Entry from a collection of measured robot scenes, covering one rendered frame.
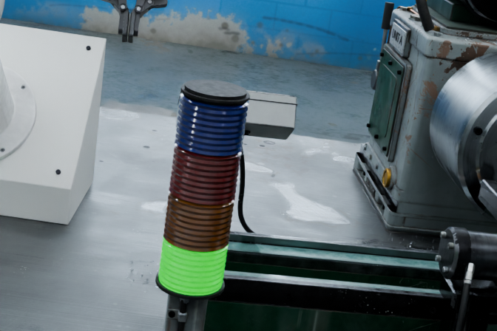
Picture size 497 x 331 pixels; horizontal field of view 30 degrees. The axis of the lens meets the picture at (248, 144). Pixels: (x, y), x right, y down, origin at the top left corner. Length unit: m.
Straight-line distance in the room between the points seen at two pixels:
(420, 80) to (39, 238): 0.69
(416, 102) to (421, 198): 0.18
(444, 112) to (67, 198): 0.62
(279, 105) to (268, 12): 5.41
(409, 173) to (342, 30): 5.16
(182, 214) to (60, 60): 0.85
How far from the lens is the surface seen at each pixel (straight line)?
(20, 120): 1.57
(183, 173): 0.80
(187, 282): 0.84
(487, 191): 1.30
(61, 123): 1.57
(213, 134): 0.78
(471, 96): 1.46
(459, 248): 1.06
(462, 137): 1.42
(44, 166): 1.53
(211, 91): 0.79
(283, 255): 1.23
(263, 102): 1.35
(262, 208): 1.69
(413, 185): 1.67
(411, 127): 1.64
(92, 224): 1.54
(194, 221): 0.81
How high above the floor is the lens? 1.42
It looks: 18 degrees down
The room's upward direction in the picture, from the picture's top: 8 degrees clockwise
